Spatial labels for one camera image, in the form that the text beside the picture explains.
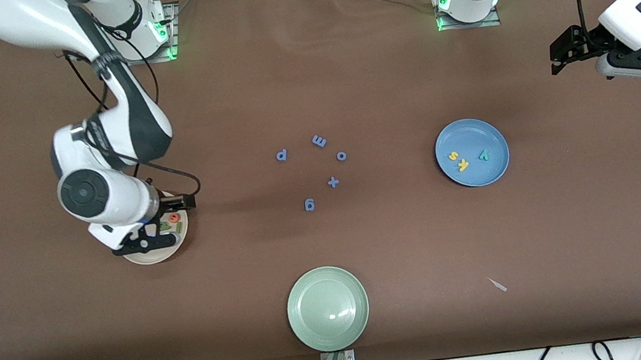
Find pale green round plate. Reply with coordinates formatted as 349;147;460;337
281;261;375;357

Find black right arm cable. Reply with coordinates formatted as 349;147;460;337
55;0;204;212

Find beige round plate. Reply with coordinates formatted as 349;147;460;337
112;189;194;268

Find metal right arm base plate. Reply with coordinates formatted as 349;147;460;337
108;1;182;69

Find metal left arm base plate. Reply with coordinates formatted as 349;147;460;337
435;7;503;34

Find blue round plate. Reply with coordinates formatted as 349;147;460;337
431;113;514;193

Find brown table cover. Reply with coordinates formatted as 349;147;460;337
0;0;641;360

